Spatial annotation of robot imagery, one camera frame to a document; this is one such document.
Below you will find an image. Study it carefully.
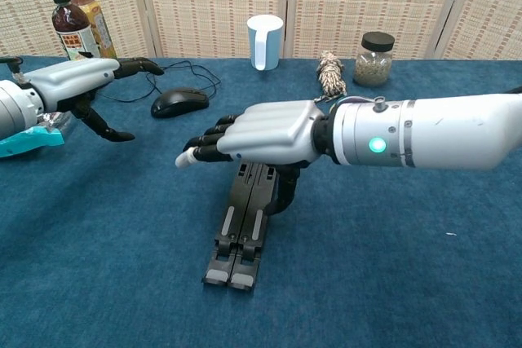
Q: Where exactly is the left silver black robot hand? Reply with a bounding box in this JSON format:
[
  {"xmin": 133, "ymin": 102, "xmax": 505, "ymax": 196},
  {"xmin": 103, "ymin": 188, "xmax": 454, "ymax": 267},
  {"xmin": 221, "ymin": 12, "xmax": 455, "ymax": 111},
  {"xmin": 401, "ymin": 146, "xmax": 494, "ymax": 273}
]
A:
[{"xmin": 22, "ymin": 56, "xmax": 166, "ymax": 143}]

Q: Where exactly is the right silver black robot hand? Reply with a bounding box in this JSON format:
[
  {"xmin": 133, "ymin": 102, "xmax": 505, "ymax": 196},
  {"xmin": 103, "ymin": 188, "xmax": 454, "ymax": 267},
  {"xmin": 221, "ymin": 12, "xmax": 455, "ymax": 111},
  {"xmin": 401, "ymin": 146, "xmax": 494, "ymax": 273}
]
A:
[{"xmin": 175, "ymin": 99, "xmax": 331, "ymax": 217}]

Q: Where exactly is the black folding laptop stand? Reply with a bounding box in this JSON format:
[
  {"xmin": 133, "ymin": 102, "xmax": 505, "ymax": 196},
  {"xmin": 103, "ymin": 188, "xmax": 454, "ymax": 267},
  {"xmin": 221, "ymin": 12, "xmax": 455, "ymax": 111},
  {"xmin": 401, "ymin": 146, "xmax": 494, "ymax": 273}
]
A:
[{"xmin": 201, "ymin": 160, "xmax": 286, "ymax": 293}]

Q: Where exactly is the black cap dark bottle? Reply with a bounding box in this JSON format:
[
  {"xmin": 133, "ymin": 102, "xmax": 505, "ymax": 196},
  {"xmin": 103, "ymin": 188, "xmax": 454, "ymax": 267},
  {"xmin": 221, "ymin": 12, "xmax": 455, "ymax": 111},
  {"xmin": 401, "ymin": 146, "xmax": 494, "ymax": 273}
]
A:
[{"xmin": 51, "ymin": 0, "xmax": 103, "ymax": 63}]

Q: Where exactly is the yellow cap tea bottle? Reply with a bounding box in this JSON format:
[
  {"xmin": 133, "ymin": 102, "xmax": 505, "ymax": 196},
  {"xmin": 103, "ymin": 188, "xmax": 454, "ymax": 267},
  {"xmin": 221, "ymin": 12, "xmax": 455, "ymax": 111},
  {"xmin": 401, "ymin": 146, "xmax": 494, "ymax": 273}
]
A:
[{"xmin": 60, "ymin": 0, "xmax": 120, "ymax": 60}]

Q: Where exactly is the teal snack bag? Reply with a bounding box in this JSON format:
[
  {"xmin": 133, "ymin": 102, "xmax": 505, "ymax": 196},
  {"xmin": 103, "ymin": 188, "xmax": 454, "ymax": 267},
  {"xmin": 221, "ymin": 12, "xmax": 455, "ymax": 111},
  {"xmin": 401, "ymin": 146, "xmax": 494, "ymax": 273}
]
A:
[{"xmin": 0, "ymin": 111, "xmax": 73, "ymax": 161}]

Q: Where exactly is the white and blue mug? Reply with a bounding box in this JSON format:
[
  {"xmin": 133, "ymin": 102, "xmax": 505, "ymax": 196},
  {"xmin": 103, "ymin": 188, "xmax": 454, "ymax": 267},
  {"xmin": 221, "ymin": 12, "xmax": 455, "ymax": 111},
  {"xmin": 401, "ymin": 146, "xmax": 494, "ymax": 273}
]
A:
[{"xmin": 246, "ymin": 14, "xmax": 285, "ymax": 73}]

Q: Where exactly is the black computer mouse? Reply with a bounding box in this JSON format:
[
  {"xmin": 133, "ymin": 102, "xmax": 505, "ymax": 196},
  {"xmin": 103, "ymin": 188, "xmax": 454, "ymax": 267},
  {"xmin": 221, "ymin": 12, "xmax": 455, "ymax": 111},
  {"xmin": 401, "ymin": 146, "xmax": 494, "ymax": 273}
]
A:
[{"xmin": 150, "ymin": 86, "xmax": 210, "ymax": 119}]

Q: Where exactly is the black lid glass jar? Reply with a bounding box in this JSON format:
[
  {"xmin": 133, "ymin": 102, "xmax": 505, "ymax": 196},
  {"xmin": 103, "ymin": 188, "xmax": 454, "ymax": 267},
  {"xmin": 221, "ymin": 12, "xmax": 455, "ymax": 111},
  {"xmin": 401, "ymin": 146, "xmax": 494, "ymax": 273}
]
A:
[{"xmin": 352, "ymin": 31, "xmax": 396, "ymax": 88}]

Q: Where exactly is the blue table mat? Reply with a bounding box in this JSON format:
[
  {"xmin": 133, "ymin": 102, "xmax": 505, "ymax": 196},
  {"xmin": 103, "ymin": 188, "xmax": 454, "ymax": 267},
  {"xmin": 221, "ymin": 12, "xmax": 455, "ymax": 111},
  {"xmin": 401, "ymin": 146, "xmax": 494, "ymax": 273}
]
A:
[{"xmin": 0, "ymin": 55, "xmax": 522, "ymax": 348}]

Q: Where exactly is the black mouse cable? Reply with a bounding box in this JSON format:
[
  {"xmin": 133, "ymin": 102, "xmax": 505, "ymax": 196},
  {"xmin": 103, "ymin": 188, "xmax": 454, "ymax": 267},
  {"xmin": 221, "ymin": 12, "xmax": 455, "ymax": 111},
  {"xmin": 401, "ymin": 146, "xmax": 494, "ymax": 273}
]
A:
[{"xmin": 97, "ymin": 60, "xmax": 222, "ymax": 104}]

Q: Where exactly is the speckled rope bundle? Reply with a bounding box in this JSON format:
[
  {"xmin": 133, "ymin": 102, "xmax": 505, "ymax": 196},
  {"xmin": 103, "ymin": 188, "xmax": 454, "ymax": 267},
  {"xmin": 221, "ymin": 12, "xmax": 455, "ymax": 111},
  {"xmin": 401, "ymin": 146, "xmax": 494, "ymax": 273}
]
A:
[{"xmin": 312, "ymin": 50, "xmax": 348, "ymax": 104}]

